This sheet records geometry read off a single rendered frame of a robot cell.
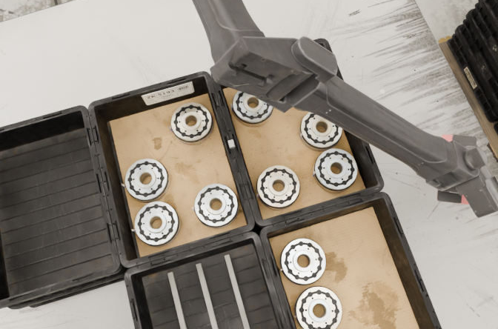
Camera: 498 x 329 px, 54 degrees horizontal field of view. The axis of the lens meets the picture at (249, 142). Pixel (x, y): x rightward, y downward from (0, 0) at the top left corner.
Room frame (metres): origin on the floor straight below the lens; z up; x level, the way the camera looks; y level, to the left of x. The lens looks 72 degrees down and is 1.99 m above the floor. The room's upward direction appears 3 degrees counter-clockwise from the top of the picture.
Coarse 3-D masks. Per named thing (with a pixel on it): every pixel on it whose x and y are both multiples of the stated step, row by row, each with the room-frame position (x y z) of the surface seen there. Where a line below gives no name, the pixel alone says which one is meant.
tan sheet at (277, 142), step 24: (288, 120) 0.42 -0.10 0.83; (240, 144) 0.36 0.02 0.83; (264, 144) 0.36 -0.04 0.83; (288, 144) 0.36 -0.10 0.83; (336, 144) 0.35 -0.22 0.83; (264, 168) 0.30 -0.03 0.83; (312, 168) 0.29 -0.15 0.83; (336, 168) 0.29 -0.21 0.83; (312, 192) 0.24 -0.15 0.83; (264, 216) 0.18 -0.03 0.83
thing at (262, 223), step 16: (224, 112) 0.41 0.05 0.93; (368, 144) 0.32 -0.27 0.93; (240, 160) 0.30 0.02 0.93; (368, 160) 0.28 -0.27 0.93; (368, 192) 0.21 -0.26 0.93; (256, 208) 0.19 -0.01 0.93; (304, 208) 0.18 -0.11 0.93; (320, 208) 0.18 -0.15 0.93; (256, 224) 0.15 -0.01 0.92; (272, 224) 0.15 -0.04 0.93
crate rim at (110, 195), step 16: (176, 80) 0.50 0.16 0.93; (208, 80) 0.50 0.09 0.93; (112, 96) 0.47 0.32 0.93; (128, 96) 0.47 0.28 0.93; (96, 128) 0.39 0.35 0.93; (224, 128) 0.37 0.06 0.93; (96, 144) 0.35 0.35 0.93; (240, 176) 0.26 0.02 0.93; (112, 192) 0.24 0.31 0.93; (240, 192) 0.22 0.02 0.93; (112, 208) 0.20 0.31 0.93; (208, 240) 0.12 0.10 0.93; (144, 256) 0.09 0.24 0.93; (160, 256) 0.09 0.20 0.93
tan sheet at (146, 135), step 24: (120, 120) 0.45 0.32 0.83; (144, 120) 0.44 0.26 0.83; (168, 120) 0.44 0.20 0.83; (192, 120) 0.44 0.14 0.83; (120, 144) 0.38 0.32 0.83; (144, 144) 0.38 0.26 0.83; (168, 144) 0.37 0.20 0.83; (216, 144) 0.37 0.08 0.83; (120, 168) 0.32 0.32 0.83; (168, 168) 0.31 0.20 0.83; (192, 168) 0.31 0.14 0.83; (216, 168) 0.31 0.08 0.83; (168, 192) 0.25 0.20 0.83; (192, 192) 0.25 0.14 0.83; (192, 216) 0.19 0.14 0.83; (240, 216) 0.19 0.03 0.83; (192, 240) 0.14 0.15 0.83
